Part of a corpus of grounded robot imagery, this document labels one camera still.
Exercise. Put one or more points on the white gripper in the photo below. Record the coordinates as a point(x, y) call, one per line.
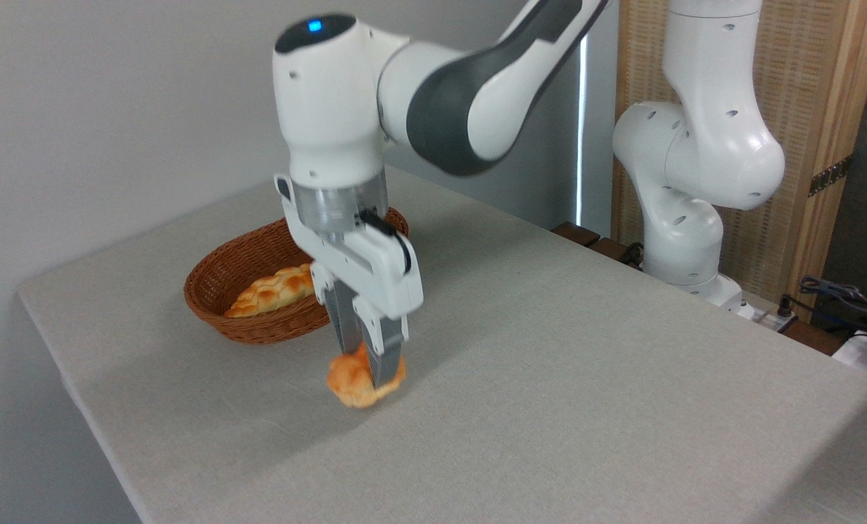
point(371, 273)

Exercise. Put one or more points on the round knotted bread bun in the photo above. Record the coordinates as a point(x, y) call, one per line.
point(349, 386)

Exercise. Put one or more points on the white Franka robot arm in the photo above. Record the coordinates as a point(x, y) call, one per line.
point(331, 109)

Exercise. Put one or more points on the long braided bread loaf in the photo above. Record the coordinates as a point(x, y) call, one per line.
point(269, 291)

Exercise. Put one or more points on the brown woven wicker basket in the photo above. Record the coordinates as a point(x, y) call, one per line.
point(258, 331)

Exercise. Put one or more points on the grey tablecloth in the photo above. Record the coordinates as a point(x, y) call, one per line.
point(549, 400)

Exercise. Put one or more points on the brown wooden block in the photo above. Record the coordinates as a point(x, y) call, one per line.
point(611, 251)
point(577, 233)

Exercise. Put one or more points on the black plug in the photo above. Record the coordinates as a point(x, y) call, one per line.
point(786, 307)

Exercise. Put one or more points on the white box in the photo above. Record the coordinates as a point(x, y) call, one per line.
point(854, 349)

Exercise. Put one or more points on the dark metal screen hinge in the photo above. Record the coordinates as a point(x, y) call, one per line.
point(830, 175)

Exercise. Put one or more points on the woven wood-framed folding screen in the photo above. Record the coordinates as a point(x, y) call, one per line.
point(804, 73)

